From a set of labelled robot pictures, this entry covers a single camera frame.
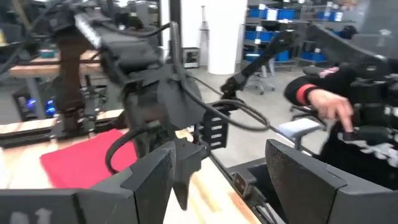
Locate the person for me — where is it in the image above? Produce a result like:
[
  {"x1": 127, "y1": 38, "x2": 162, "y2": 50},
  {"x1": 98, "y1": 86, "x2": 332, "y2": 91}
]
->
[{"x1": 283, "y1": 60, "x2": 398, "y2": 191}]

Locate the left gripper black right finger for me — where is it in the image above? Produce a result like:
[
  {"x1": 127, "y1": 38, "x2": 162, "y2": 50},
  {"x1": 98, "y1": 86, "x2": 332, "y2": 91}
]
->
[{"x1": 265, "y1": 138, "x2": 398, "y2": 224}]

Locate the grey chair armrest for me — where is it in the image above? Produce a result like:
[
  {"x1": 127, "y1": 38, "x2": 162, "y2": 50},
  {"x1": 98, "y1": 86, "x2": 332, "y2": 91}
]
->
[{"x1": 277, "y1": 118, "x2": 325, "y2": 151}]

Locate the small black white cabinet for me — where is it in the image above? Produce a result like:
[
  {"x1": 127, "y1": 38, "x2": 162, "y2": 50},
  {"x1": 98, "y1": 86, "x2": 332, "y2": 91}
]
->
[{"x1": 182, "y1": 47, "x2": 201, "y2": 69}]

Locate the wooden workbench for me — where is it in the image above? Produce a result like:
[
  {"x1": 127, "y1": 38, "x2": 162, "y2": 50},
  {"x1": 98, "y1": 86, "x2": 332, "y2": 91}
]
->
[{"x1": 8, "y1": 49, "x2": 105, "y2": 79}]

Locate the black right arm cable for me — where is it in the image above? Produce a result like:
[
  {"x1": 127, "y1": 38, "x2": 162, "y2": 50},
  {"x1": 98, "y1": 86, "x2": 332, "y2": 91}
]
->
[{"x1": 104, "y1": 126, "x2": 150, "y2": 175}]

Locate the white round pillar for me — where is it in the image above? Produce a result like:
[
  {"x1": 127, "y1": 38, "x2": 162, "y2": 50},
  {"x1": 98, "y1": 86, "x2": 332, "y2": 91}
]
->
[{"x1": 205, "y1": 0, "x2": 249, "y2": 76}]

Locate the computer with blue lights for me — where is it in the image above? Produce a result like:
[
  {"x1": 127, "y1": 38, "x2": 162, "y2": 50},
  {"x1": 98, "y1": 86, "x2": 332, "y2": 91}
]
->
[{"x1": 12, "y1": 85, "x2": 60, "y2": 123}]

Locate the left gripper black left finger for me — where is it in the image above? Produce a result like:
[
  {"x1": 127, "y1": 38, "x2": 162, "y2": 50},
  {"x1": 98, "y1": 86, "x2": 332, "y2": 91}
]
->
[{"x1": 0, "y1": 141, "x2": 177, "y2": 224}]

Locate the shelf with blue bins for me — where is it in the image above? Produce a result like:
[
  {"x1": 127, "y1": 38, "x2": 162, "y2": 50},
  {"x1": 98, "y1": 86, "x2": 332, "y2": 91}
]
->
[{"x1": 242, "y1": 0, "x2": 357, "y2": 63}]

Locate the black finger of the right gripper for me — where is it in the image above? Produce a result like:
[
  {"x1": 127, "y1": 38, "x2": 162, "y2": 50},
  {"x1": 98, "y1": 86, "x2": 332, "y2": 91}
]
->
[
  {"x1": 172, "y1": 138, "x2": 208, "y2": 212},
  {"x1": 126, "y1": 118, "x2": 152, "y2": 159}
]

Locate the red cloth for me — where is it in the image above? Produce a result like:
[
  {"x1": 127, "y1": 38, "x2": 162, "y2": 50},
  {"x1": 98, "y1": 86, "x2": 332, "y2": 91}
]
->
[{"x1": 39, "y1": 128, "x2": 139, "y2": 190}]

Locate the person's hand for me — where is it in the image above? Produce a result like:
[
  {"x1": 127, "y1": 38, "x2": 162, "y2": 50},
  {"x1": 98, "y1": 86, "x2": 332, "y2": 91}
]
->
[{"x1": 307, "y1": 88, "x2": 356, "y2": 133}]

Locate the black slotted bracket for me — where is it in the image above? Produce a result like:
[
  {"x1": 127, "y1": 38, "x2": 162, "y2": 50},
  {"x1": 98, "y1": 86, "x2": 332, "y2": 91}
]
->
[{"x1": 198, "y1": 107, "x2": 231, "y2": 151}]

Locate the black looping cable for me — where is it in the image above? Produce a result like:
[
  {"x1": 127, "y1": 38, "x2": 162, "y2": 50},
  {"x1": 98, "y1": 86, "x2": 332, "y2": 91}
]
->
[{"x1": 169, "y1": 21, "x2": 272, "y2": 132}]

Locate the grey swivel office chair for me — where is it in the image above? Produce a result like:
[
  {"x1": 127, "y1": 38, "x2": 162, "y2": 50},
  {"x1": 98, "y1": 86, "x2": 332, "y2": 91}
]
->
[{"x1": 244, "y1": 55, "x2": 277, "y2": 96}]

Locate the black table-level camera box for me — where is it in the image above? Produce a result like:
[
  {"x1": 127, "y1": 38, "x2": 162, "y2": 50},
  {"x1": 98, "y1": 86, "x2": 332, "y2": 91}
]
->
[{"x1": 231, "y1": 172, "x2": 253, "y2": 200}]

